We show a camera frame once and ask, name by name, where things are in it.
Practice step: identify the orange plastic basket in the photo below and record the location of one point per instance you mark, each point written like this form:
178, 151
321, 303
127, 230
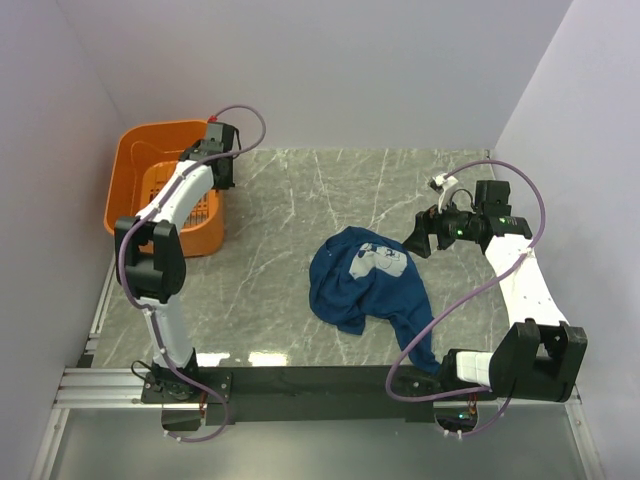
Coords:
145, 159

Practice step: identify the aluminium frame rail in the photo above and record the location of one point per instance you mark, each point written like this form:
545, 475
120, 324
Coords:
247, 306

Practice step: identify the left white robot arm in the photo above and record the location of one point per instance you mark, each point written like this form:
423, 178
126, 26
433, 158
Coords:
165, 204

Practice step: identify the blue mickey mouse t-shirt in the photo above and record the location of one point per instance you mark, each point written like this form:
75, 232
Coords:
358, 273

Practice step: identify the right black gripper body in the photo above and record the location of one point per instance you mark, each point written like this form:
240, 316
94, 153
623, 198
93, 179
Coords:
452, 225

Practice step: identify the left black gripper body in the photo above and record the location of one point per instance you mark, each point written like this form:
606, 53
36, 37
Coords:
227, 181

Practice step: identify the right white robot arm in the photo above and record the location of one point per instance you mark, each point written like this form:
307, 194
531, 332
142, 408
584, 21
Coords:
541, 354

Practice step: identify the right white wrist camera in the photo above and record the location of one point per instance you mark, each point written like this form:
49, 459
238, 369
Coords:
444, 185

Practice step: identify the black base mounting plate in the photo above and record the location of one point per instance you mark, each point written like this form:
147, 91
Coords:
308, 393

